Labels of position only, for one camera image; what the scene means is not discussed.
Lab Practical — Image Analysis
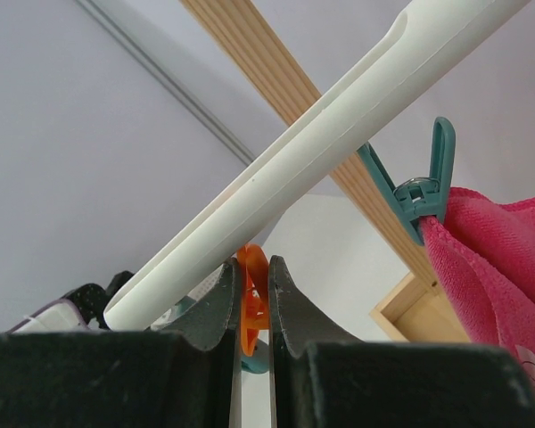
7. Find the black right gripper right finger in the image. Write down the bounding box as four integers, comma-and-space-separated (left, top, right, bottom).
268, 256, 535, 427

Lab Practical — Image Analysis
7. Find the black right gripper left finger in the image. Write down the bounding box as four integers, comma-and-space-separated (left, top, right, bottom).
0, 260, 241, 427

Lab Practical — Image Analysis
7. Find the orange clothes clip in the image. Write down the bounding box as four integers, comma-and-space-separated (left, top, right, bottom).
236, 243, 269, 357

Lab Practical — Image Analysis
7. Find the teal clothes clip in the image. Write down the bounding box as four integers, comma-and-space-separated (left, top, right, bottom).
358, 117, 456, 246

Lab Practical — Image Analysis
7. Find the magenta pink cloth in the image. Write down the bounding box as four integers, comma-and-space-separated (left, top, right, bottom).
420, 187, 535, 389

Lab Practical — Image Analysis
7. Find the white plastic clip hanger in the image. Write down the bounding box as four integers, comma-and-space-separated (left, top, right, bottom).
104, 0, 523, 331

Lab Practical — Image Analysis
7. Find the wooden drying rack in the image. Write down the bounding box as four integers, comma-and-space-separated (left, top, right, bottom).
185, 1, 478, 342

